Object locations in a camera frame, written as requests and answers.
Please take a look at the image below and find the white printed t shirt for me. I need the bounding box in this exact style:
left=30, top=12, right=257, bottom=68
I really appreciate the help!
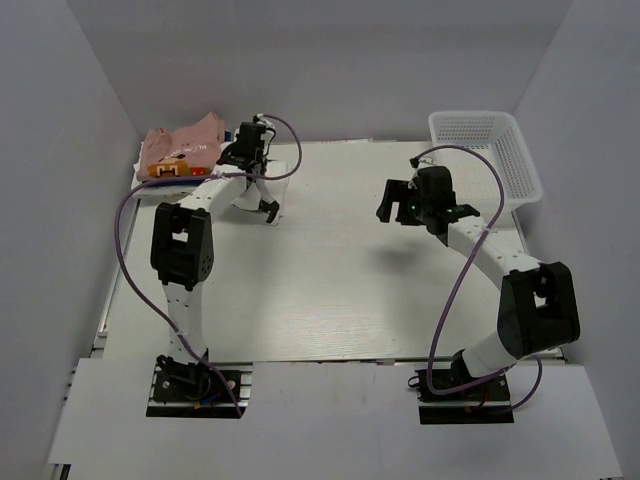
left=232, top=178, right=289, bottom=226

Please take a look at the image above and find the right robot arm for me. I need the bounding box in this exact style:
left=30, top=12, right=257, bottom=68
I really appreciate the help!
left=376, top=166, right=581, bottom=399

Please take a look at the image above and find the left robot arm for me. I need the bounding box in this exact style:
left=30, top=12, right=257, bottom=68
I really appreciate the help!
left=151, top=116, right=280, bottom=364

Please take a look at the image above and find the white plastic basket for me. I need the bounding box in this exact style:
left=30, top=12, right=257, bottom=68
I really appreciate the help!
left=428, top=111, right=543, bottom=219

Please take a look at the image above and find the pink folded t shirt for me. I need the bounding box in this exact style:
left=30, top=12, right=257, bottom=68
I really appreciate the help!
left=136, top=112, right=226, bottom=182

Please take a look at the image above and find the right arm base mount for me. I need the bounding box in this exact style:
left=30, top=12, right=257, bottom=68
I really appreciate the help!
left=407, top=367, right=514, bottom=426

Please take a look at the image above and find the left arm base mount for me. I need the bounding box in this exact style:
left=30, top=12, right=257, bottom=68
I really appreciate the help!
left=146, top=355, right=252, bottom=419

